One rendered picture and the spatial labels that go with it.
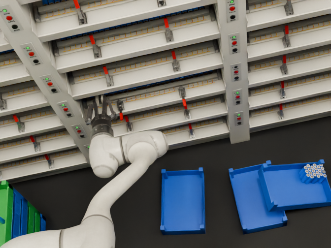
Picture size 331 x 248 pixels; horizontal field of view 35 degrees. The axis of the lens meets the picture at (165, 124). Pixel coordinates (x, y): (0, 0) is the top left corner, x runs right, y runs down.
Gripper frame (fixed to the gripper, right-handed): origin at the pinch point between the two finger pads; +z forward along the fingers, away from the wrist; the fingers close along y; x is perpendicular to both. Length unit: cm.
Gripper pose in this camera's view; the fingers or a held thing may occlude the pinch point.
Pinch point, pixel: (99, 97)
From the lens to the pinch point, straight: 221.7
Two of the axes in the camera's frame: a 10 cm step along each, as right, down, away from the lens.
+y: -9.7, 2.3, 0.5
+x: 1.9, 6.8, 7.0
